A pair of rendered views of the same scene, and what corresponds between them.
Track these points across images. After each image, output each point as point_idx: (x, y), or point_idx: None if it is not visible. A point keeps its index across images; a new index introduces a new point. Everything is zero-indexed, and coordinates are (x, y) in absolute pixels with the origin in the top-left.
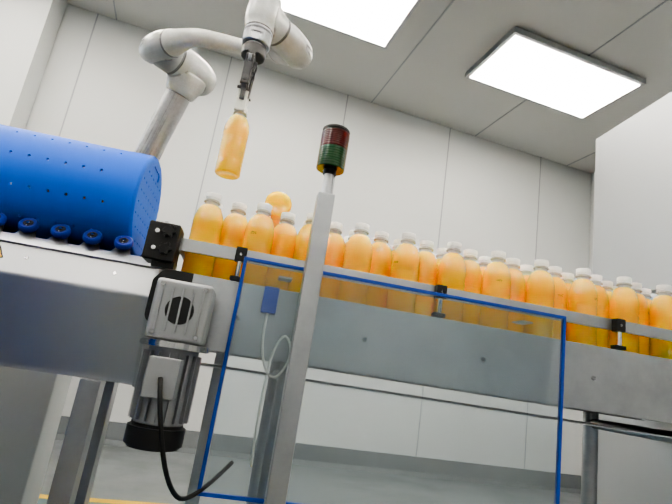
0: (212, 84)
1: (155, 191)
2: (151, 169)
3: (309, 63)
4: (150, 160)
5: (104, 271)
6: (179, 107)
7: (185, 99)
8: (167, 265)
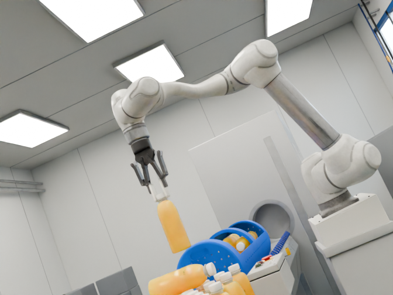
0: (257, 58)
1: (210, 259)
2: (186, 261)
3: (144, 93)
4: (179, 260)
5: None
6: (273, 93)
7: (268, 85)
8: None
